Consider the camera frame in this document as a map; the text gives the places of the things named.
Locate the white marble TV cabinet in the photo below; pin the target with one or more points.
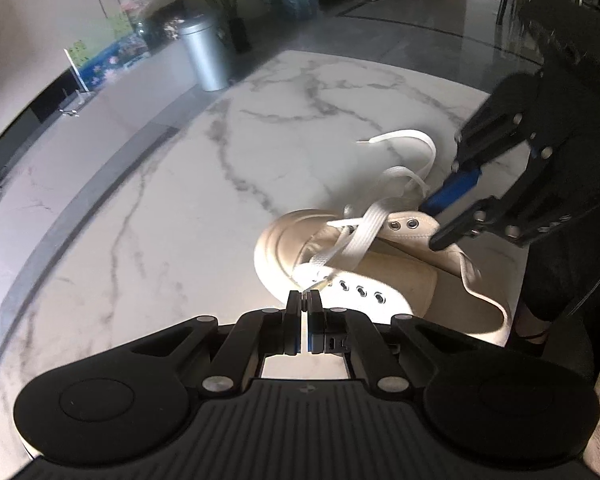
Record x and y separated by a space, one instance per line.
80 130

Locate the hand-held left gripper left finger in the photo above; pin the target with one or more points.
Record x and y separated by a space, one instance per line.
294 320

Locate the white shoelace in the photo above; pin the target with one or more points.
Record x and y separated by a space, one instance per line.
365 230

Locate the beige shoe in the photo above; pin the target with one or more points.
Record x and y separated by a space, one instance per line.
405 280

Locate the grey metal trash can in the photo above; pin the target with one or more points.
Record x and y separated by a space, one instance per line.
205 55

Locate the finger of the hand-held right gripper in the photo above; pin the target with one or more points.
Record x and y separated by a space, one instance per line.
485 217
452 190

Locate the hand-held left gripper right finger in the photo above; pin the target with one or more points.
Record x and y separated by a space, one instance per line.
314 320

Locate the colourful painting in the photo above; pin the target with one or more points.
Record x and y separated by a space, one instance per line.
115 50

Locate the person's dark clothing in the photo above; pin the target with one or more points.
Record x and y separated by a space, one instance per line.
565 280

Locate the green potted plant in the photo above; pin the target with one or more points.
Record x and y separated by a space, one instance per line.
230 5

